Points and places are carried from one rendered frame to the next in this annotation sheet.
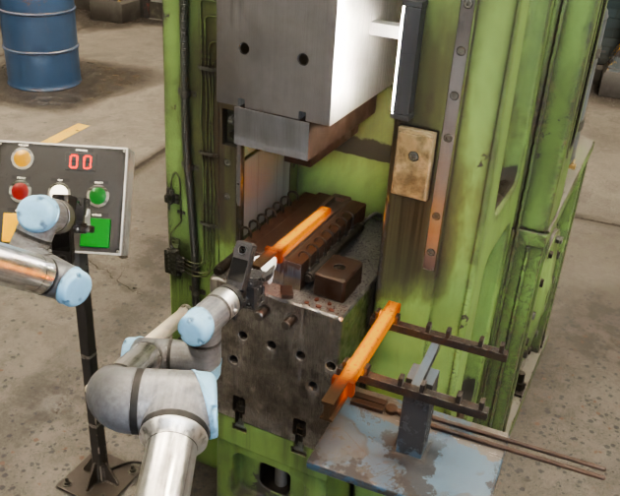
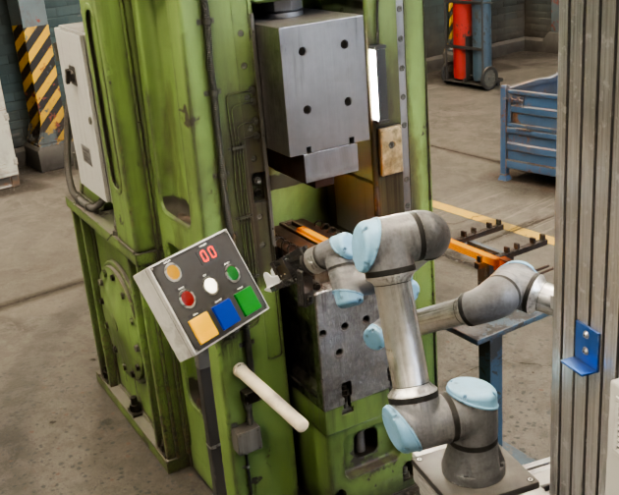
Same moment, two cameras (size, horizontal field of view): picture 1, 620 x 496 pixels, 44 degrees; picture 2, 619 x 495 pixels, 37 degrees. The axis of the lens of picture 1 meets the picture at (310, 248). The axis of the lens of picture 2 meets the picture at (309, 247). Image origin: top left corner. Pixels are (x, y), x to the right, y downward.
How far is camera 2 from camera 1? 2.44 m
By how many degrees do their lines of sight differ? 48
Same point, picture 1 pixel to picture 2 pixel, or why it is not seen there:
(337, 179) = not seen: hidden behind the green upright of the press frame
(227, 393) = (337, 385)
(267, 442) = (369, 405)
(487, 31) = (412, 51)
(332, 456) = (478, 332)
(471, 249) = (427, 191)
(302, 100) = (351, 129)
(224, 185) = (259, 237)
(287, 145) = (344, 165)
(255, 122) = (320, 159)
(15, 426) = not seen: outside the picture
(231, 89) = (301, 142)
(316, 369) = not seen: hidden behind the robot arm
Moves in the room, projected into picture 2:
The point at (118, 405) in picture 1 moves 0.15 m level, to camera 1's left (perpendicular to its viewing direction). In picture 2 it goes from (513, 292) to (489, 313)
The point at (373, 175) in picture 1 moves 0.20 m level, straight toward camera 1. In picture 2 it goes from (292, 198) to (333, 206)
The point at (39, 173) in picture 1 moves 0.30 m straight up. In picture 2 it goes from (190, 277) to (176, 178)
